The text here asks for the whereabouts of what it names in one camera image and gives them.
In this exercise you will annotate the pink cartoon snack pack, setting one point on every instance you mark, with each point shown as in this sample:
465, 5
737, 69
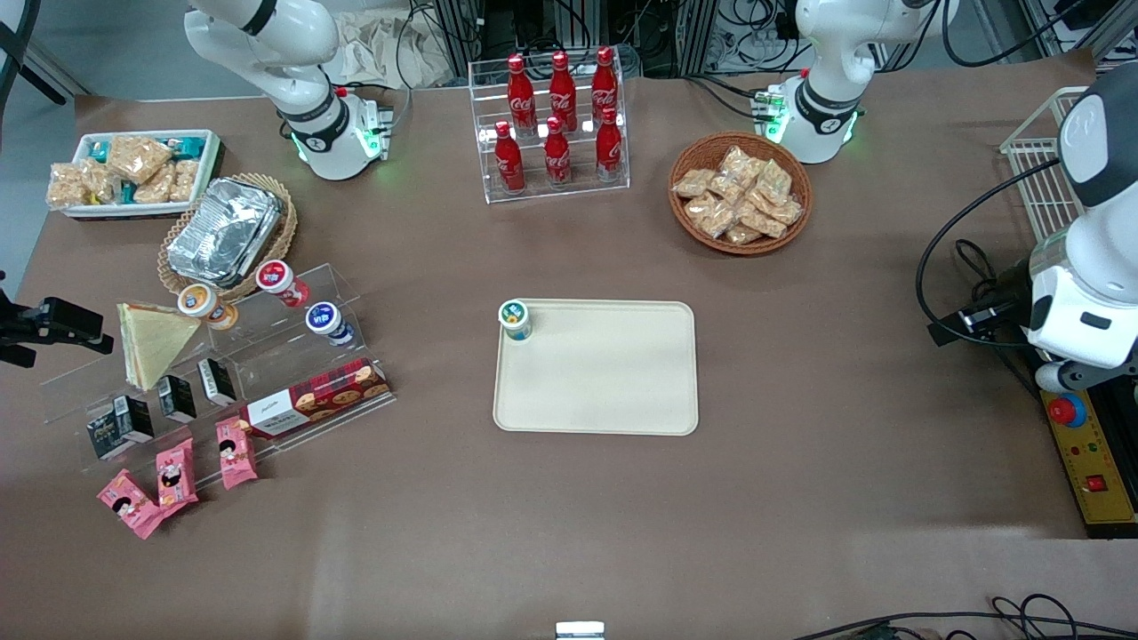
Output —
176, 476
236, 453
132, 505

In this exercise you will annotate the aluminium equipment rack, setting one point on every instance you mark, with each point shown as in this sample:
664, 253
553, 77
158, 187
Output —
667, 31

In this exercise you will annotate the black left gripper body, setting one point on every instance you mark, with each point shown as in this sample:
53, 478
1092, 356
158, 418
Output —
1003, 303

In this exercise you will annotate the clear rice cracker packet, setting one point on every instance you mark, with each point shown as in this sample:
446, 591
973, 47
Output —
65, 187
156, 187
138, 158
185, 180
100, 182

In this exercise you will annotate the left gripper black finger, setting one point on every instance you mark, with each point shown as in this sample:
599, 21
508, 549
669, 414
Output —
960, 327

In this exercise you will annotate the black diagonal bar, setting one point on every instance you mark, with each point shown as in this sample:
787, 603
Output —
43, 78

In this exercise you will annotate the white rectangular snack bin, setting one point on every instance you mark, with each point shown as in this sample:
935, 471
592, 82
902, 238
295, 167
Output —
210, 169

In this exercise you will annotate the clear biscuit packet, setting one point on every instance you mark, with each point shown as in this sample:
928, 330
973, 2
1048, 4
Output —
738, 163
743, 235
760, 220
693, 183
773, 180
787, 212
711, 216
727, 189

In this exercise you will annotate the plastic triangle sandwich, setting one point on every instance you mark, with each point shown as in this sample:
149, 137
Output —
156, 342

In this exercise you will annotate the clear acrylic bottle rack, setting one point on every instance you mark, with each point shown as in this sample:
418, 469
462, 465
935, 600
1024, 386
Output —
578, 191

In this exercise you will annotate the orange lid yogurt cup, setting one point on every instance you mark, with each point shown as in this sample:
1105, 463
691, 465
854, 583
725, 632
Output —
197, 302

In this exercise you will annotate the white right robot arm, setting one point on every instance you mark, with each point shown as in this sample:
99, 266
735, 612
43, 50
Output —
293, 53

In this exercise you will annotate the red lid yogurt cup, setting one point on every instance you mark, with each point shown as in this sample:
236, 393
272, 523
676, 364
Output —
277, 277

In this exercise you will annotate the clear acrylic stepped shelf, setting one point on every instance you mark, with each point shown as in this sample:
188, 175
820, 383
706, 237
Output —
267, 356

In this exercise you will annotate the yellow emergency stop box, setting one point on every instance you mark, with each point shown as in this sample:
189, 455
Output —
1080, 462

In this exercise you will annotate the blue lid yogurt cup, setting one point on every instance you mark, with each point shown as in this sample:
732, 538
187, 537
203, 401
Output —
324, 320

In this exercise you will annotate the cream plastic serving tray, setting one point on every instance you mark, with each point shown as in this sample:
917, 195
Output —
613, 382

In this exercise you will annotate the red plaid cookie box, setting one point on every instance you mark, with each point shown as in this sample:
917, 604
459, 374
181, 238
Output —
329, 396

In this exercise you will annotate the small black carton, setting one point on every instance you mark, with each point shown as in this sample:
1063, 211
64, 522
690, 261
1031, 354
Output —
102, 440
217, 382
177, 400
135, 418

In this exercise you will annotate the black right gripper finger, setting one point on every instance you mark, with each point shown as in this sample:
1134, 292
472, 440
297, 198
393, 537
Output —
100, 345
71, 318

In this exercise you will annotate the light wicker basket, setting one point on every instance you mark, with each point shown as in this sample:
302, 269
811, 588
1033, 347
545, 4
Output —
283, 240

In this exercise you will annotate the silver foil container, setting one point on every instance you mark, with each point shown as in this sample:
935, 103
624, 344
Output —
222, 233

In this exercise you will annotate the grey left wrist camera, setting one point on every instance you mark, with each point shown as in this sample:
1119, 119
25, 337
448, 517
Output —
1067, 375

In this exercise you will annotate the silver metal bracket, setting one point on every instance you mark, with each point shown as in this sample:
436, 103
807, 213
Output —
580, 630

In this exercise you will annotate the green lid yogurt cup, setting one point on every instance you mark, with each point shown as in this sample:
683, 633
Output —
515, 318

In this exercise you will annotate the beige crumpled cloth bag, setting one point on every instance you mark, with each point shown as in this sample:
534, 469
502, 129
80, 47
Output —
382, 49

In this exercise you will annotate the brown round wicker basket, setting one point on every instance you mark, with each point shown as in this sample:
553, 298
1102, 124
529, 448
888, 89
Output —
702, 147

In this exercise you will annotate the red cola bottle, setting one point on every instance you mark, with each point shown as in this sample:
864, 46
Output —
562, 93
557, 158
509, 164
609, 147
521, 98
605, 84

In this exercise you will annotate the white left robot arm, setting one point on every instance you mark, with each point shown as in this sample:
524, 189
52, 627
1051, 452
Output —
831, 53

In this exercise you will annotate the teal snack packet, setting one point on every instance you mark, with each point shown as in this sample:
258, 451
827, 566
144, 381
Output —
188, 145
127, 193
100, 151

